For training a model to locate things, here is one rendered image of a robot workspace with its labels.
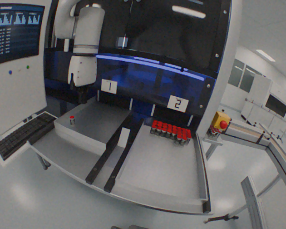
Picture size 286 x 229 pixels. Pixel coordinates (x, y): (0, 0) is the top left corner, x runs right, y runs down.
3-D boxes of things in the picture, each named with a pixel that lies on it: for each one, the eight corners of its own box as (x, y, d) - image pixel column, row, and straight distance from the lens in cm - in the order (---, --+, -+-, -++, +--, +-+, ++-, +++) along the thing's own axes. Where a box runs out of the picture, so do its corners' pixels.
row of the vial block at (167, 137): (149, 132, 55) (151, 124, 52) (187, 143, 57) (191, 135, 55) (148, 135, 53) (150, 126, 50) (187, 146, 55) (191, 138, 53)
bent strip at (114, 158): (121, 139, 49) (122, 126, 45) (128, 141, 48) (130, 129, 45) (105, 165, 40) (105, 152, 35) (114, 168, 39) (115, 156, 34)
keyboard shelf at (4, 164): (40, 111, 99) (39, 107, 98) (63, 123, 78) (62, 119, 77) (-9, 142, 91) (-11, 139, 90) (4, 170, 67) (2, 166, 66)
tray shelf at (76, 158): (89, 102, 82) (89, 99, 82) (197, 132, 74) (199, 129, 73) (27, 144, 57) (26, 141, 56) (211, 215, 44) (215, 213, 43)
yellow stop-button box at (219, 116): (210, 120, 70) (215, 109, 68) (220, 124, 73) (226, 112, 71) (214, 127, 64) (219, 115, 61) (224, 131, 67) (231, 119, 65)
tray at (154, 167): (143, 125, 59) (145, 119, 57) (194, 139, 62) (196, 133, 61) (115, 185, 36) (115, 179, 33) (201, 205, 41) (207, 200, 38)
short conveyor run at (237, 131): (198, 134, 76) (208, 111, 70) (194, 121, 89) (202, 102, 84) (265, 151, 119) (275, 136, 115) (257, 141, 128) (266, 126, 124)
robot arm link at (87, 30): (71, 44, 39) (101, 46, 40) (79, 3, 42) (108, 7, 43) (71, 45, 47) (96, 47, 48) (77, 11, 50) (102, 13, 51)
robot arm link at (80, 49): (87, 46, 50) (86, 54, 50) (69, 45, 44) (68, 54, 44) (104, 47, 44) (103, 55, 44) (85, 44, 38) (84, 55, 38)
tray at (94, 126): (95, 100, 79) (95, 95, 78) (134, 111, 70) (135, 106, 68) (55, 127, 57) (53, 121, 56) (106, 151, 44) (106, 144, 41)
